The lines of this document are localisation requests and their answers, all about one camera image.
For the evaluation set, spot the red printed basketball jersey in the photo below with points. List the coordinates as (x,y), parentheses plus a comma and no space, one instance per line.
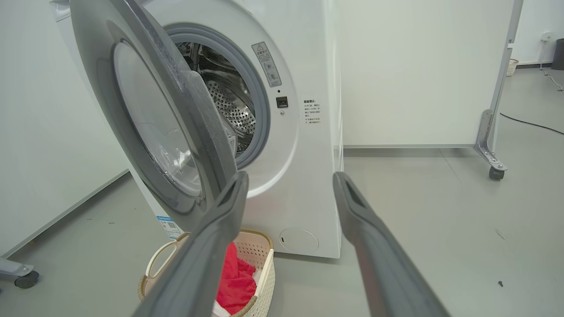
(235,281)

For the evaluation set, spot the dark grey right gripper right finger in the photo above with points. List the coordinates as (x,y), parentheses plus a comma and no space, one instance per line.
(379,264)

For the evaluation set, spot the grey warning sticker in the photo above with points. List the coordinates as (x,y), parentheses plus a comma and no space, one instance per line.
(266,64)

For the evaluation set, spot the blue energy label sticker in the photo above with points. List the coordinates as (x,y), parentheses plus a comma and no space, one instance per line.
(169,226)

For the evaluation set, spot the grey washing machine door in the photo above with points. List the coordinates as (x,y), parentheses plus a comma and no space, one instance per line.
(145,110)

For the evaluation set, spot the white wall socket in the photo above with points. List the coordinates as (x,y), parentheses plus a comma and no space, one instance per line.
(547,36)

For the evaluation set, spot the dark grey trash bin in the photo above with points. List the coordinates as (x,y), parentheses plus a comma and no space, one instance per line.
(558,55)

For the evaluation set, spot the small cream background basket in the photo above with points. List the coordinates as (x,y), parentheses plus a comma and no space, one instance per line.
(512,67)

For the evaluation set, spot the white front-load washing machine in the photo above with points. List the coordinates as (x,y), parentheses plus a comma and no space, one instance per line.
(304,189)

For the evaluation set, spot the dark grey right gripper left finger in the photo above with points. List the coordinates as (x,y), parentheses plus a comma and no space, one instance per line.
(207,255)

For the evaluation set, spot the round white filter cover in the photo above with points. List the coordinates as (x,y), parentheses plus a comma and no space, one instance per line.
(298,240)

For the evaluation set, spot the black partition caster wheel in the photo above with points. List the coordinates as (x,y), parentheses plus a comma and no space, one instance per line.
(27,280)
(496,173)

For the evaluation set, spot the white partition with metal leg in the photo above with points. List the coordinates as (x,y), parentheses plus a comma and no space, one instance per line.
(44,132)
(418,75)

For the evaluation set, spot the cream basket with brown rim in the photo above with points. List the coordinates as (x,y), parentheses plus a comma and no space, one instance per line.
(266,286)

